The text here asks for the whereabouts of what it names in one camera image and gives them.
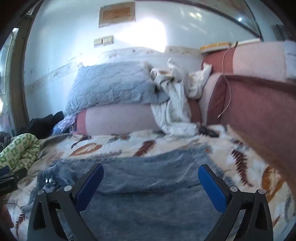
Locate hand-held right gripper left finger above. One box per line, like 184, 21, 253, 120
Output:
27, 163, 104, 241

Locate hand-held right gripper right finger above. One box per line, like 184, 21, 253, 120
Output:
198, 164, 274, 241

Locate grey denim pants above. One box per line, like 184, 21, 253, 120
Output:
30, 147, 232, 241

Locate green patterned rolled quilt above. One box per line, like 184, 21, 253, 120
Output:
0, 133, 40, 172

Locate dark grey cloth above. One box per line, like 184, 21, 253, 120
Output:
0, 132, 12, 151

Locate black sunglasses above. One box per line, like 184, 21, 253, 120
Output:
199, 125, 219, 138

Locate black clothing pile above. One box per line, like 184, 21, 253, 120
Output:
23, 111, 65, 139

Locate leaf print blanket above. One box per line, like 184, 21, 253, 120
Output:
5, 125, 294, 241

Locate purple plastic bag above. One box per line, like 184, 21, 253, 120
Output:
53, 115, 78, 135

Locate white crumpled cloth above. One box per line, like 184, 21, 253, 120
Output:
148, 58, 213, 137

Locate wooden door with stained glass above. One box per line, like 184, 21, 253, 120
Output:
0, 19, 30, 137

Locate grey quilted pillow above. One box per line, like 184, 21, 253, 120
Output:
65, 61, 170, 115

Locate yellow flat box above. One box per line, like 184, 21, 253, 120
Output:
200, 42, 232, 52

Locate pale blue cloth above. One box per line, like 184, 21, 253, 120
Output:
283, 40, 296, 79

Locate beige cable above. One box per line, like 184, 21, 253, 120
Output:
217, 42, 238, 118

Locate beige wall switch plate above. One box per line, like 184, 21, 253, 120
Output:
94, 35, 114, 47

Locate large framed wall picture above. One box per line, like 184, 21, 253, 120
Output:
192, 0, 264, 39

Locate wooden framed wall panel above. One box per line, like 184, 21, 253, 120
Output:
98, 2, 136, 28

